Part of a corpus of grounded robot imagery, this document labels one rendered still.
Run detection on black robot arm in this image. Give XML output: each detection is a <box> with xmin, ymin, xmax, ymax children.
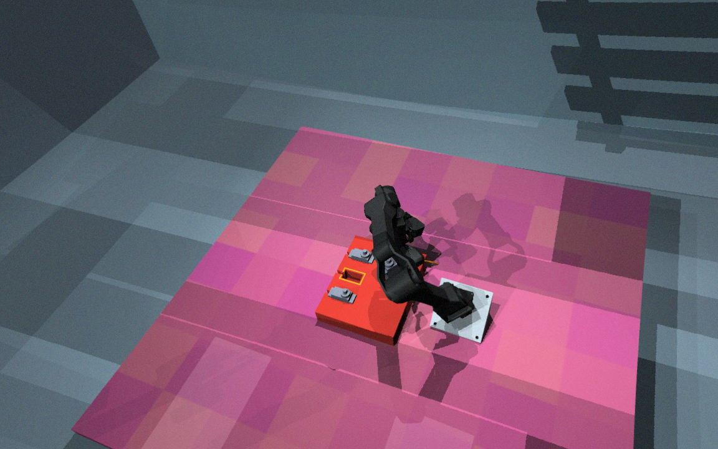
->
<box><xmin>364</xmin><ymin>185</ymin><xmax>475</xmax><ymax>323</ymax></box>

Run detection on red flat deck panel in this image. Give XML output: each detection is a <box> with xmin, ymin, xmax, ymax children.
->
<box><xmin>315</xmin><ymin>235</ymin><xmax>411</xmax><ymax>346</ymax></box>

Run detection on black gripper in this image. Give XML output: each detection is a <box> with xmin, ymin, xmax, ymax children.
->
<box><xmin>392</xmin><ymin>227</ymin><xmax>424</xmax><ymax>269</ymax></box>

